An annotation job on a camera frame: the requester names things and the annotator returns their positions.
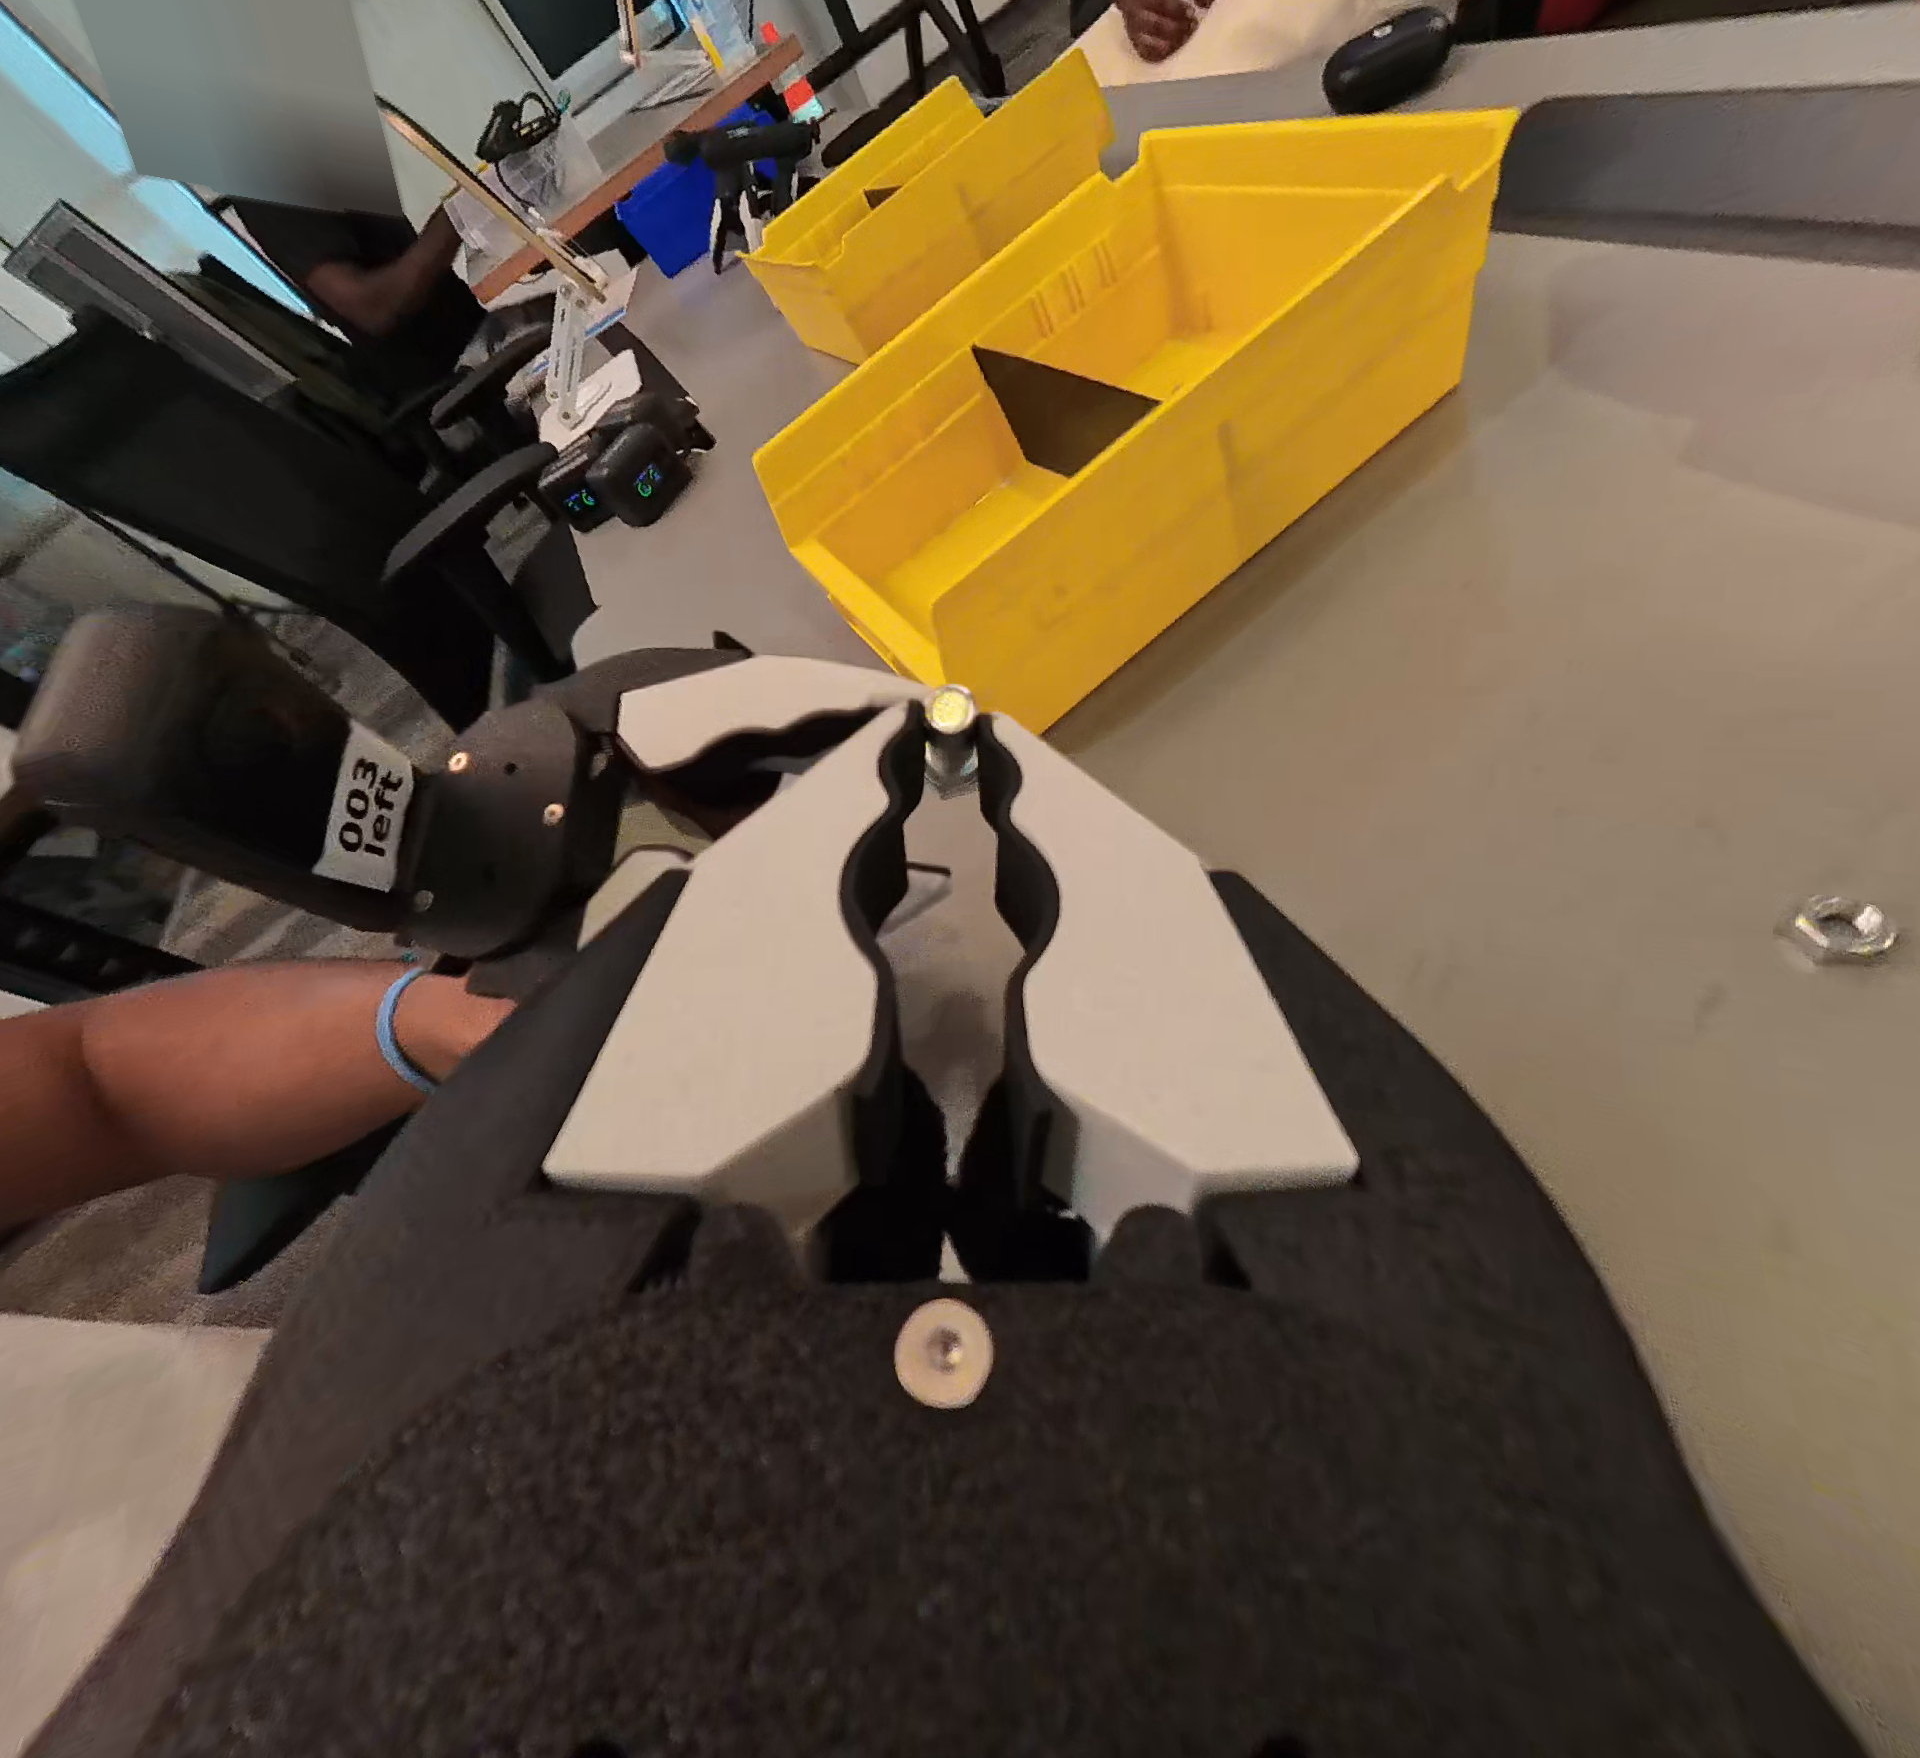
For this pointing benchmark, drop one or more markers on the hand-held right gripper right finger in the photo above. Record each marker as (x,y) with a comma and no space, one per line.
(1187,1023)

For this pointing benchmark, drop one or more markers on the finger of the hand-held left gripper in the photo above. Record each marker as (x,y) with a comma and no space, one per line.
(638,872)
(722,708)

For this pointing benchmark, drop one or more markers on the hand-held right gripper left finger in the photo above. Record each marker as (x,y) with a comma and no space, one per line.
(722,1023)

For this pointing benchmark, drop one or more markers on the silver metal bolt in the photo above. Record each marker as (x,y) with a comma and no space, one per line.
(952,712)

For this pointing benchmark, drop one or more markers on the silver metal nut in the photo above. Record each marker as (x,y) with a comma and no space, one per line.
(1869,945)
(952,766)

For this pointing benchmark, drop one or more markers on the yellow plastic bin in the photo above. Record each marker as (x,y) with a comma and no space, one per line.
(959,214)
(1321,333)

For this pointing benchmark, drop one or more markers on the person's left forearm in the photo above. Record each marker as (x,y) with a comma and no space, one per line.
(193,1084)

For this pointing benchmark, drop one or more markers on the black device green display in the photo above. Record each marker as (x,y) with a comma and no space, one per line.
(580,490)
(645,476)

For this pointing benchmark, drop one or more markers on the blue wristband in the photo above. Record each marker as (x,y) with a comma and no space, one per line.
(393,1040)

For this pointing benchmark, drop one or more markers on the white stand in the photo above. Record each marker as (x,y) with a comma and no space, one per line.
(567,356)

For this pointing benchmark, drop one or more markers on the black office chair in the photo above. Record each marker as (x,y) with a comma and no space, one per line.
(226,471)

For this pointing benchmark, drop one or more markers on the small blue bin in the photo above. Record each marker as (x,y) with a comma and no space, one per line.
(669,214)

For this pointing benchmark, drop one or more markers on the black device on tripod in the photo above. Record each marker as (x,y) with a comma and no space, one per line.
(751,146)

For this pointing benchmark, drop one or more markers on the wooden side table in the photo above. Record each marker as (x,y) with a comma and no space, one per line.
(706,101)

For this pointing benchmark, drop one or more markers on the black oval case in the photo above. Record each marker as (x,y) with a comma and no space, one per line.
(1388,66)

